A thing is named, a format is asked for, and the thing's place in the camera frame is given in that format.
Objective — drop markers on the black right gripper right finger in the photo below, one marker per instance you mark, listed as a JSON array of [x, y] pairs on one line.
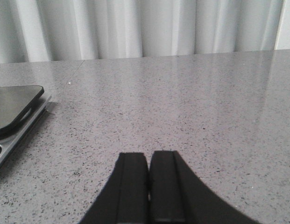
[[178, 196]]

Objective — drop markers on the white pleated curtain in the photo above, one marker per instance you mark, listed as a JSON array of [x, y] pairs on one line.
[[52, 30]]

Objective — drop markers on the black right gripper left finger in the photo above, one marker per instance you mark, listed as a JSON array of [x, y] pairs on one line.
[[124, 198]]

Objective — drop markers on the silver black kitchen scale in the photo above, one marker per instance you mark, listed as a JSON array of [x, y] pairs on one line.
[[20, 108]]

